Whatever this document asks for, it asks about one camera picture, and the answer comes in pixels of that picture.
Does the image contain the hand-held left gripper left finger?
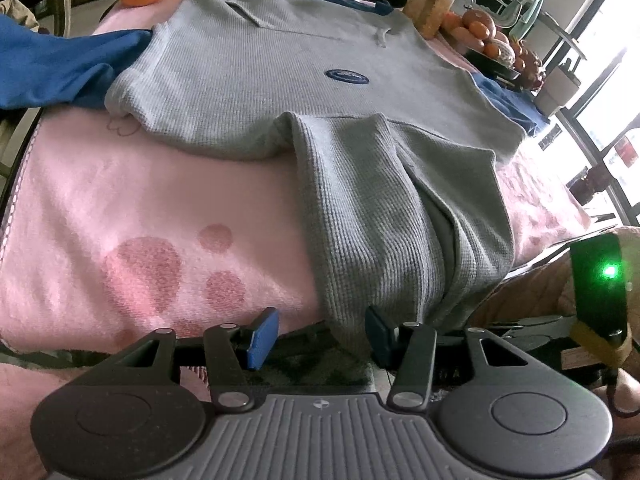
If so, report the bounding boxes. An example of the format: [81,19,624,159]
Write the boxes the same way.
[65,306,281,413]

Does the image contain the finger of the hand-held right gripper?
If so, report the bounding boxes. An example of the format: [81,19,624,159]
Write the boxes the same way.
[492,315,578,343]

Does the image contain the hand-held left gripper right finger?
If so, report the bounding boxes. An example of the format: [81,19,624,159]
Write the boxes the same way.
[364,305,571,413]

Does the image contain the grey and blue sweatshirt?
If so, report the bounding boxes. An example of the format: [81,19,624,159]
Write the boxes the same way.
[0,0,551,361]

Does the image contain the person's tan quilted jacket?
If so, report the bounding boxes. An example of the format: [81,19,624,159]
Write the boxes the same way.
[470,257,576,328]

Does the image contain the pink printed blanket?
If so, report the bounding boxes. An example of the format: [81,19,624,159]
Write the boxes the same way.
[0,0,596,356]

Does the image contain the white tumbler with green lid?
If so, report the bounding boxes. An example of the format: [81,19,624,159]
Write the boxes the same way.
[540,57,586,116]

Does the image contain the red dragon fruit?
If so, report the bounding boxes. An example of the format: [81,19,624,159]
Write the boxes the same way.
[512,42,547,91]

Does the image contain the metal fruit tray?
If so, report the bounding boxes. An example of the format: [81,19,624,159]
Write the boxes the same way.
[452,40,521,81]

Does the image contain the pink sweet potato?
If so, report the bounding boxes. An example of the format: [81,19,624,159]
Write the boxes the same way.
[452,27,486,48]

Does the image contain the office chair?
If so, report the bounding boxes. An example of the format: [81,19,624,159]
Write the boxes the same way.
[470,0,588,61]

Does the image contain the red apple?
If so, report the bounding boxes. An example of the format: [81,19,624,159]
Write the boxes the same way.
[462,9,496,31]

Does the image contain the tall orange canister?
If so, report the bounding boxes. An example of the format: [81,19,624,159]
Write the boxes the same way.
[402,0,473,41]

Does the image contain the black cable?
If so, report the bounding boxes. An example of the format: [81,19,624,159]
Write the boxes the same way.
[605,367,640,418]

